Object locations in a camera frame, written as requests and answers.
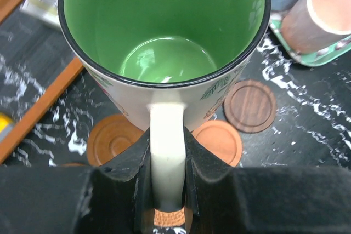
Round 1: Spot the wooden shelf rack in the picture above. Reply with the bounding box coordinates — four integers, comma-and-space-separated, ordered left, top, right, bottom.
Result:
1, 8, 85, 167

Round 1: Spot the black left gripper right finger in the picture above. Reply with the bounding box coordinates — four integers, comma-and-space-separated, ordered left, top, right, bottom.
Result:
184, 130, 350, 233

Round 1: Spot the pink mug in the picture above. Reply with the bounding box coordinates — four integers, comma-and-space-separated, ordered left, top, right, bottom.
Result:
280, 0, 350, 54

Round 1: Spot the brown ridged wooden saucer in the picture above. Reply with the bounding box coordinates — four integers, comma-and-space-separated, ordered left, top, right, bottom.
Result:
61, 162, 85, 167

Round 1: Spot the yellow small block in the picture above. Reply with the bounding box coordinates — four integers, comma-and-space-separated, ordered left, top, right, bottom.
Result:
0, 113, 15, 142

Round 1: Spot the dark walnut coaster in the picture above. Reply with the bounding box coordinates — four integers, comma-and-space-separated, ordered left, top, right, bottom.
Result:
223, 79, 277, 133

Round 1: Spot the green floral tray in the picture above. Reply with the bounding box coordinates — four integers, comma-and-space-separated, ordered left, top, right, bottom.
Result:
269, 12, 350, 67

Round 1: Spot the white green small box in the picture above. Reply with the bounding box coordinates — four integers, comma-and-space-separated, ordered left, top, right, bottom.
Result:
20, 0, 61, 30

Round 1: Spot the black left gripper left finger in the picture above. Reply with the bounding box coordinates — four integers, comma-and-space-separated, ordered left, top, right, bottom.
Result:
1, 133, 154, 233

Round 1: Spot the green mug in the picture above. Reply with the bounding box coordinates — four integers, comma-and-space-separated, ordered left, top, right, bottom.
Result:
58, 0, 271, 212

